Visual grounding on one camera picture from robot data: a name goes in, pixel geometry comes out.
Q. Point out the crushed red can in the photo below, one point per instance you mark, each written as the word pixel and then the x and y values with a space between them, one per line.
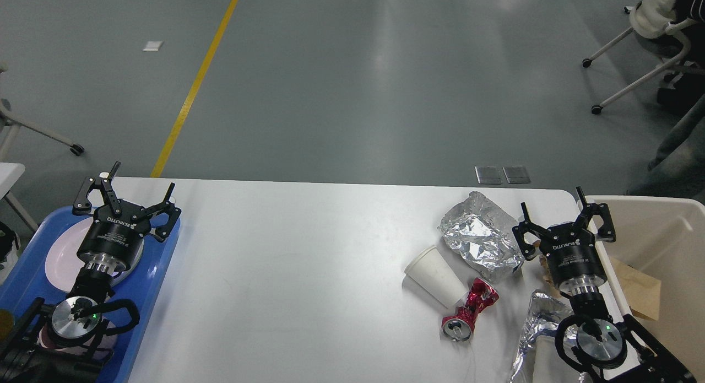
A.
pixel 461 326

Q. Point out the beige plastic bin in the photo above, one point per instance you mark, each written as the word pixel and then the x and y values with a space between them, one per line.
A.
pixel 664 239

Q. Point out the foil large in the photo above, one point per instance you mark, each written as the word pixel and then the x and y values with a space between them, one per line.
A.
pixel 481 232

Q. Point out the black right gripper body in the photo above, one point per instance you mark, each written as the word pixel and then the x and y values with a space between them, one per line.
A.
pixel 572 257

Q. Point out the floor outlet plate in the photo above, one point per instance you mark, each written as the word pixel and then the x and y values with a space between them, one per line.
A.
pixel 516 174
pixel 488 175

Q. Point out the dark green mug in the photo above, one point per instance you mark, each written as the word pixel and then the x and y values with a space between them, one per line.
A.
pixel 7 320

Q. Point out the pink mug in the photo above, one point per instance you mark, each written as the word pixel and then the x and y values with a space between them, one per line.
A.
pixel 103 351

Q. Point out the floor outlet plate left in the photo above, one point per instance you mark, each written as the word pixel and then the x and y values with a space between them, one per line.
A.
pixel 488 175

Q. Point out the floor outlet plate right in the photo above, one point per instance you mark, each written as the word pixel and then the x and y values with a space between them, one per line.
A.
pixel 516 174

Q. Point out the pink plate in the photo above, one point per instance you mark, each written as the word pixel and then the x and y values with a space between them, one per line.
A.
pixel 62 264

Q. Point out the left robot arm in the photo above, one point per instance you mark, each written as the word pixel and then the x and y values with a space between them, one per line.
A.
pixel 81 295

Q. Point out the green plate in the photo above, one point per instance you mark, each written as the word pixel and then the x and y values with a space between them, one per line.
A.
pixel 123 259

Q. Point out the brown paper ball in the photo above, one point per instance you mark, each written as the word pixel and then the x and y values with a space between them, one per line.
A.
pixel 546 272

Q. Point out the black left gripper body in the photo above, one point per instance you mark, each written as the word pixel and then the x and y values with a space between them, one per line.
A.
pixel 107 227

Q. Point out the brown paper bag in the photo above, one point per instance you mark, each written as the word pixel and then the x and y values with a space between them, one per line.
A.
pixel 642 292

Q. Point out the white side table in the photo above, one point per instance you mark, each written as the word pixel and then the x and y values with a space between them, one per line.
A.
pixel 10 174

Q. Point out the office chair right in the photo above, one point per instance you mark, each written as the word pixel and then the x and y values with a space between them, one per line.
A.
pixel 671 30

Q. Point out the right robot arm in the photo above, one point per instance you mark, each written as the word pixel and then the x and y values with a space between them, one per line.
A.
pixel 589 340

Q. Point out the blue plastic tray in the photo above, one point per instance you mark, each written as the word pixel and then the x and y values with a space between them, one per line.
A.
pixel 27 281

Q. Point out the foil small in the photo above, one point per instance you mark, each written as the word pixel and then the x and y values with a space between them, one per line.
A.
pixel 544 315

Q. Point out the person in jeans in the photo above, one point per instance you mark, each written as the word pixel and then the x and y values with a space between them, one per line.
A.
pixel 677 170

